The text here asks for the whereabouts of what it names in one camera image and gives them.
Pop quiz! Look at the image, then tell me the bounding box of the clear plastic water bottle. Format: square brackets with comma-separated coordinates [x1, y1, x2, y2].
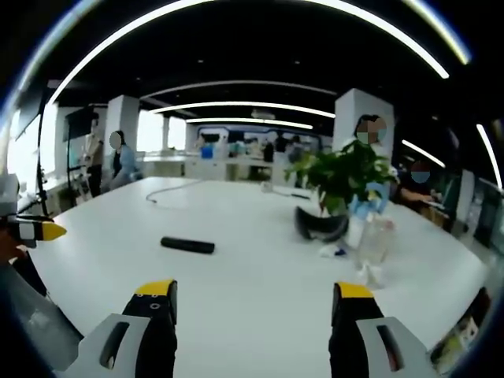
[356, 214, 391, 264]

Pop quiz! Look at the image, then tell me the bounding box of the grey cable on table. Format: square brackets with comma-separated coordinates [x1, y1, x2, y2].
[145, 180, 206, 206]

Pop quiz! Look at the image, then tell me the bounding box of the white crumpled wrapper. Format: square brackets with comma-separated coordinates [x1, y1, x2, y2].
[318, 244, 348, 259]

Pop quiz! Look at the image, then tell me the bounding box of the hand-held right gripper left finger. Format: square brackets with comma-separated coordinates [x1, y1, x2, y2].
[65, 278, 179, 378]

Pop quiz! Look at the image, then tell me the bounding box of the black curved headset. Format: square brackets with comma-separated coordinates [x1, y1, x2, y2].
[294, 206, 350, 243]

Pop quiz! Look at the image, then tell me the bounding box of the green potted plant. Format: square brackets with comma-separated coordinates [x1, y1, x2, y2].
[284, 139, 398, 217]

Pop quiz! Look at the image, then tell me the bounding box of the black remote control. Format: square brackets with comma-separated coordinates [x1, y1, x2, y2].
[160, 235, 216, 256]

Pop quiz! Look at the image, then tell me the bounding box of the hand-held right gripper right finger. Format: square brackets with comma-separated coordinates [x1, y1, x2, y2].
[328, 281, 438, 378]

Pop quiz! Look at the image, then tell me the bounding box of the black tripod stand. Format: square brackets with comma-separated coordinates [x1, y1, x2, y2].
[33, 92, 54, 217]

